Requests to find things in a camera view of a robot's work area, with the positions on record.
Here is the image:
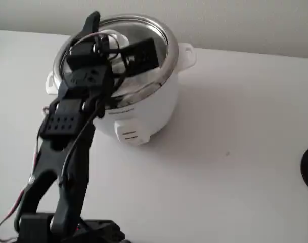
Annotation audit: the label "white rice cooker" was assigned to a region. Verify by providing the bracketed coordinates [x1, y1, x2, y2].
[45, 14, 197, 146]

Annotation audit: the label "glass cooker lid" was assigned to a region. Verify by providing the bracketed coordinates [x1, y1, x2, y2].
[58, 18, 171, 104]

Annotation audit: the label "black camera box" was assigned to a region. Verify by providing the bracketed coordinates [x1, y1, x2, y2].
[120, 37, 161, 77]

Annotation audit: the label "black camera cable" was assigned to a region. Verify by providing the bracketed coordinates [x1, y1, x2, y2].
[60, 45, 128, 183]

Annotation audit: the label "glass lid with white knob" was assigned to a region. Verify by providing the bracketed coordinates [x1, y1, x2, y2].
[59, 19, 169, 102]

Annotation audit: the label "red and black wires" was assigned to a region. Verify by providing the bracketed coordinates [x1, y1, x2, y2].
[0, 106, 50, 237]

